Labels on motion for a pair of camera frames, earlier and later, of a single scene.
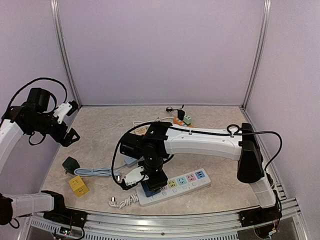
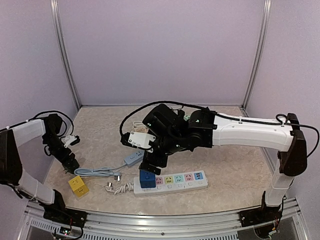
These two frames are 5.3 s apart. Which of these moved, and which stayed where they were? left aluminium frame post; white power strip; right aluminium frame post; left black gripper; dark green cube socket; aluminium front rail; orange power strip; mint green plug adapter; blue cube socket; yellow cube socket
Moved: orange power strip; left black gripper; white power strip; blue cube socket
Stayed: right aluminium frame post; mint green plug adapter; left aluminium frame post; dark green cube socket; yellow cube socket; aluminium front rail
